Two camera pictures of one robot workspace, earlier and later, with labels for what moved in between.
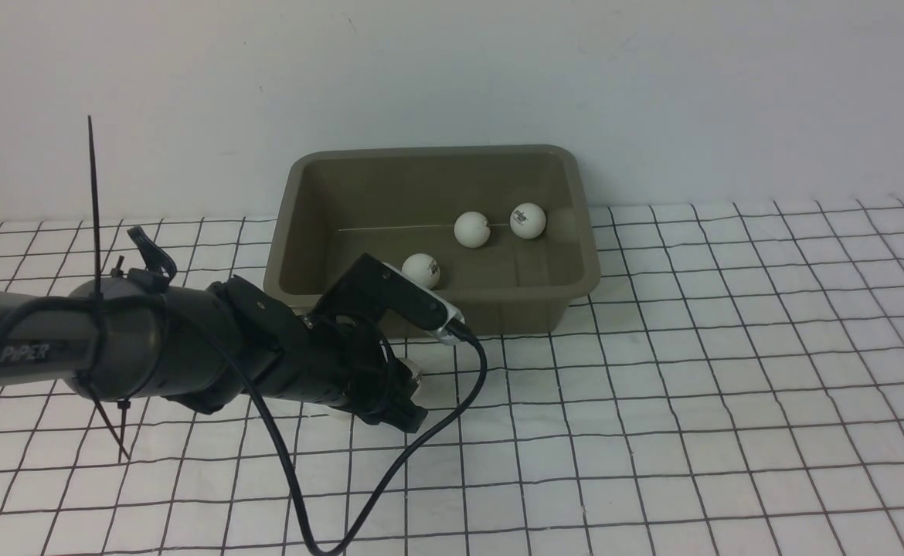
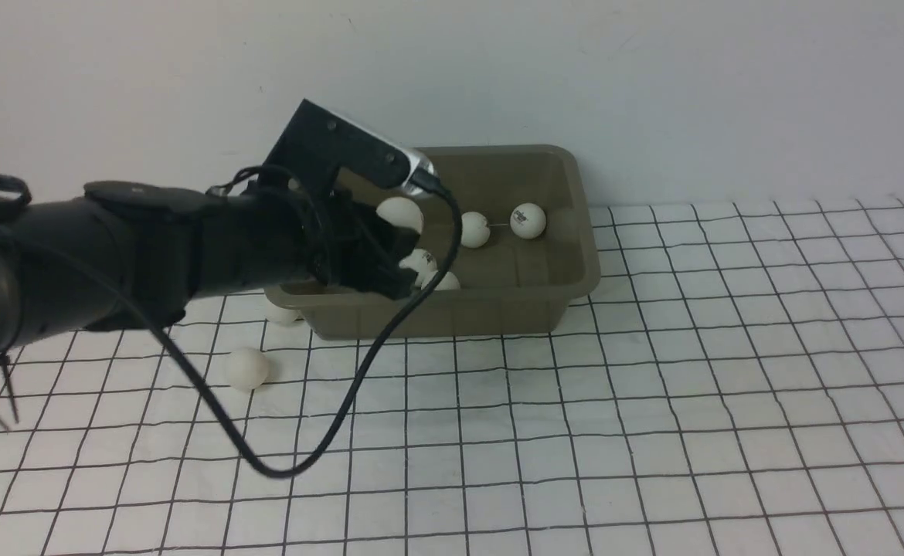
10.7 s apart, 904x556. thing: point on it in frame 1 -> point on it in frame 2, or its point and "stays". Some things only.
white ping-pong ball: [423, 268] stays
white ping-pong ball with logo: [417, 377] -> [402, 211]
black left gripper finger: [407, 416] -> [392, 280]
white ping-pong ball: [528, 221] stays
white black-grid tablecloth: [752, 378] stays
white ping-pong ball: [470, 230] stays
